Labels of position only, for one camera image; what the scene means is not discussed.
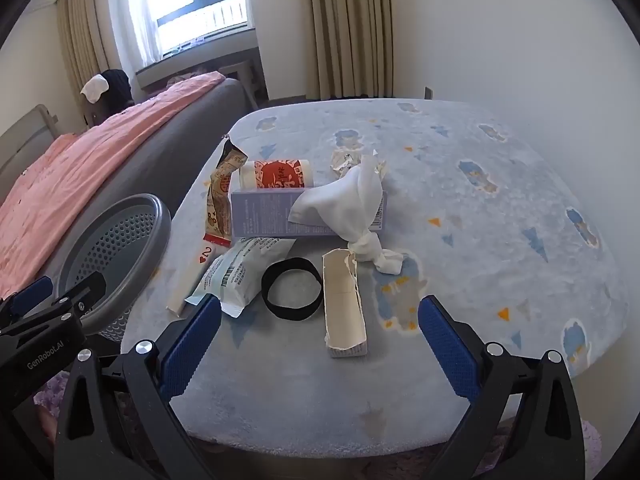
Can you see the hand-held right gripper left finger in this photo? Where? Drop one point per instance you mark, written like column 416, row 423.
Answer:
column 192, row 345

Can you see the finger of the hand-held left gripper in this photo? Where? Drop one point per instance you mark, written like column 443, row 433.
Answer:
column 32, row 291
column 85, row 286

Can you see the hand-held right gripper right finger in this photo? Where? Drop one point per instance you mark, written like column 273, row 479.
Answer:
column 447, row 350

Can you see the grey perforated plastic basket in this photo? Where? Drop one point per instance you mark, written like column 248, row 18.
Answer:
column 150, row 240

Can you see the purple cardboard box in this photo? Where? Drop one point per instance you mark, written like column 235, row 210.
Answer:
column 260, row 212

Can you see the white knotted cloth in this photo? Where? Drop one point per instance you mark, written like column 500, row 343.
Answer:
column 345, row 200

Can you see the white wet wipes packet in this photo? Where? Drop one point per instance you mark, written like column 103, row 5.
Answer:
column 240, row 275

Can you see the black elastic band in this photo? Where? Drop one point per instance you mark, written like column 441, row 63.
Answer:
column 267, row 300

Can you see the torn white carton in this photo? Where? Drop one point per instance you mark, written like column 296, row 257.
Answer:
column 342, row 305

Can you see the beige snack wrapper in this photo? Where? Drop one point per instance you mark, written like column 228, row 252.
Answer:
column 220, row 195

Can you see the grey bed headboard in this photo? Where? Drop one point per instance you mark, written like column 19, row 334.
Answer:
column 25, row 135

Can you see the red printed paper cup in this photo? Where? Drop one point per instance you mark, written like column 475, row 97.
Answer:
column 280, row 174

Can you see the grey bed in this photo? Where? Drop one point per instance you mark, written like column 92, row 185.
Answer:
column 200, row 125

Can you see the black chair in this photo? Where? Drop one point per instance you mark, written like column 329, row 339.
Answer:
column 117, row 90

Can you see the white cloth on chair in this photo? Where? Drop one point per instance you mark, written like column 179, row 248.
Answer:
column 95, row 87

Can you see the crumpled lined paper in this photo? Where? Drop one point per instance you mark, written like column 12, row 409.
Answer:
column 342, row 162

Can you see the grey window sill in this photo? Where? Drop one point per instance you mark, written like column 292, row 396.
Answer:
column 195, row 62

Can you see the beige curtain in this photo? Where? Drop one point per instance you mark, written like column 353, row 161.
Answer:
column 350, row 25
column 82, row 35

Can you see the light wooden stool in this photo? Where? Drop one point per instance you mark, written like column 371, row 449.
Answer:
column 245, row 77

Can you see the white sheer curtain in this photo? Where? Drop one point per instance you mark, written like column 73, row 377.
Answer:
column 142, row 10

